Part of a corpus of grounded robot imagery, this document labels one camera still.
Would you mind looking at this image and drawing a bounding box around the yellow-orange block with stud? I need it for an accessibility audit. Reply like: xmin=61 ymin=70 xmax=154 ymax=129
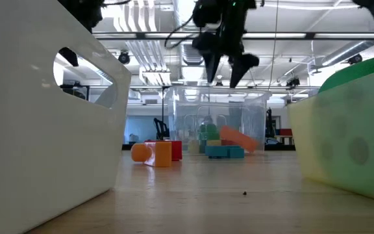
xmin=131 ymin=142 xmax=173 ymax=168

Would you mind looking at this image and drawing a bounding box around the green foam die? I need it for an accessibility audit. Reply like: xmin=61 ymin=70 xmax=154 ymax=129
xmin=316 ymin=51 xmax=374 ymax=204

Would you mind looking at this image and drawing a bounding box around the white plastic bin with handle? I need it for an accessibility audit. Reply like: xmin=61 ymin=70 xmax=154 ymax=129
xmin=0 ymin=0 xmax=132 ymax=234

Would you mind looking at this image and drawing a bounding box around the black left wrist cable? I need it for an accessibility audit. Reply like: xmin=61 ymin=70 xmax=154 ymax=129
xmin=101 ymin=0 xmax=132 ymax=7

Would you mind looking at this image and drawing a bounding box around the black ceiling fixture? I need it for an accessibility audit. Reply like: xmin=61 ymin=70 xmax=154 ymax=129
xmin=347 ymin=53 xmax=364 ymax=66
xmin=286 ymin=77 xmax=301 ymax=90

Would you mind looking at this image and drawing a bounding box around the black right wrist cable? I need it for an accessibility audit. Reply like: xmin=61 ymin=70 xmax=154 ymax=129
xmin=164 ymin=14 xmax=204 ymax=50

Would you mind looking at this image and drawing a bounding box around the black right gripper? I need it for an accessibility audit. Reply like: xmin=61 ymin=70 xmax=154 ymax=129
xmin=192 ymin=0 xmax=260 ymax=89

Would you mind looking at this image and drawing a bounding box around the clear plastic bin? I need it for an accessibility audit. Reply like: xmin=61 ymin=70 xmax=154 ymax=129
xmin=164 ymin=84 xmax=273 ymax=154

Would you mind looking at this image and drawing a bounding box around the black background equipment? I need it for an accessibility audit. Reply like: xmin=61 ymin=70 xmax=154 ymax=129
xmin=59 ymin=83 xmax=90 ymax=101

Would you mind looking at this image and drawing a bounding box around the black background machine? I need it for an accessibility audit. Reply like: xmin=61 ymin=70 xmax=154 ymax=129
xmin=264 ymin=107 xmax=275 ymax=139

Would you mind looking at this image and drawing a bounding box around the large yellow-green foam toy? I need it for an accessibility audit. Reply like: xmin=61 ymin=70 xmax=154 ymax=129
xmin=286 ymin=64 xmax=374 ymax=206

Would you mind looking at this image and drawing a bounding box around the large red plastic block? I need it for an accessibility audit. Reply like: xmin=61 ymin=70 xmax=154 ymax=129
xmin=143 ymin=140 xmax=183 ymax=162

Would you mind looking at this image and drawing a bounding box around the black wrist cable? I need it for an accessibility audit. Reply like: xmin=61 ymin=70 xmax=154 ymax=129
xmin=164 ymin=14 xmax=204 ymax=50
xmin=101 ymin=0 xmax=132 ymax=7

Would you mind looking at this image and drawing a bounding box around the black frame crossbar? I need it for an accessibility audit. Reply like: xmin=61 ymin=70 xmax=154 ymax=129
xmin=92 ymin=31 xmax=374 ymax=40

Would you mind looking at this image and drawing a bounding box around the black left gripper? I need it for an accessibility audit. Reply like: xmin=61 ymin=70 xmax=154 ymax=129
xmin=58 ymin=0 xmax=105 ymax=68

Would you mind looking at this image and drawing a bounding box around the pale yellow plastic block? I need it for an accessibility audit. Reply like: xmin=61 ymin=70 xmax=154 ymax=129
xmin=188 ymin=139 xmax=201 ymax=154

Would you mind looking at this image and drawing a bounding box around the large orange plastic block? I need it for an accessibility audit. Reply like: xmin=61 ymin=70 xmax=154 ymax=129
xmin=219 ymin=125 xmax=259 ymax=153

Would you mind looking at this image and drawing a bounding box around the black round spotlight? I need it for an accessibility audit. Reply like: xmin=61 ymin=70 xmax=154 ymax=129
xmin=118 ymin=50 xmax=131 ymax=65

